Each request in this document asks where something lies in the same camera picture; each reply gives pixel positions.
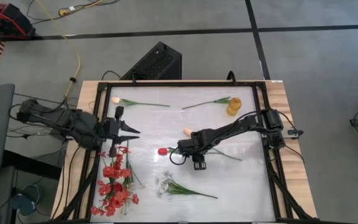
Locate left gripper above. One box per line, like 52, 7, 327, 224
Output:
99, 105, 141, 158

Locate peach artificial tulip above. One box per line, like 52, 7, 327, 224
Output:
111, 96, 171, 108
183, 127, 244, 162

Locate white artificial flower bunch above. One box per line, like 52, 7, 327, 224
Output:
155, 170, 219, 200
121, 139, 145, 215

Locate large red blossom bunch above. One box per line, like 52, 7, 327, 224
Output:
90, 182, 140, 218

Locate yellow glass vase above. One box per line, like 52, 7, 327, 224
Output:
226, 96, 243, 117

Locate black speaker box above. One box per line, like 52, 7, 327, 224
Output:
119, 41, 183, 81

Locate black desk support beam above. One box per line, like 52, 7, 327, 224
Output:
1, 149, 62, 181

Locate blue-grey round stool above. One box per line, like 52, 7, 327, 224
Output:
10, 184, 43, 217

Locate red and black case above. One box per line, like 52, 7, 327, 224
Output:
0, 1, 37, 40

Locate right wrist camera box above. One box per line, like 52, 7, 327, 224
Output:
192, 154, 207, 171

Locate black speaker cable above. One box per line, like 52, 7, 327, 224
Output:
100, 70, 122, 82

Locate black cable loop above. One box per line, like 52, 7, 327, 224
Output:
226, 70, 237, 85

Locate black table frame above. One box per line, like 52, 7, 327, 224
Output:
54, 80, 316, 224

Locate yellow floor cable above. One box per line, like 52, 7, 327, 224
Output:
35, 0, 82, 97

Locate black cable bundle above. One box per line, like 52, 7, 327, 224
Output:
6, 123, 58, 139

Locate black floor cables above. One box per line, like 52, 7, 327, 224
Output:
25, 0, 121, 26

